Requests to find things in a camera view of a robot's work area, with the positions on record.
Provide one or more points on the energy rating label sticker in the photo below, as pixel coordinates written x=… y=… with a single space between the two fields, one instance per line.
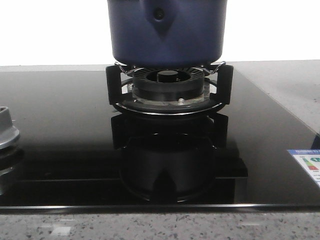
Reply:
x=309 y=160

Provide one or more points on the silver stove control knob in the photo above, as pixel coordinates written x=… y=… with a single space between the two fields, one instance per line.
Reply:
x=9 y=134

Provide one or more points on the black glass cooktop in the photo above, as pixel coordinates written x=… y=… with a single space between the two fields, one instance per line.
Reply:
x=76 y=154

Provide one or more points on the black gas burner head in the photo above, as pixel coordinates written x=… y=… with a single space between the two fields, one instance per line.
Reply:
x=163 y=87

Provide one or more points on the black pot support grate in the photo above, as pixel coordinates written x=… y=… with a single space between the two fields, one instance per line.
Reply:
x=119 y=80

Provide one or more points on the dark blue cooking pot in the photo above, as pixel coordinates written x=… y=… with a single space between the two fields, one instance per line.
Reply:
x=167 y=33

